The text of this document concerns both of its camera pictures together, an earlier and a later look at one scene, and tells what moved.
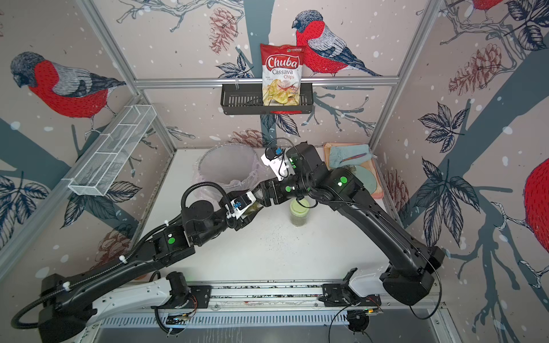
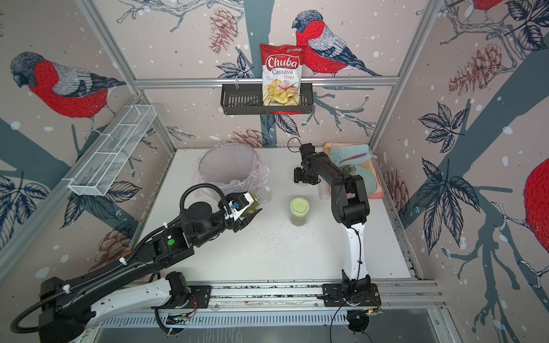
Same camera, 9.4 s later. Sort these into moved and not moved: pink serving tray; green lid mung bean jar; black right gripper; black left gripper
Moved: black right gripper
Not moved: black left gripper; pink serving tray; green lid mung bean jar
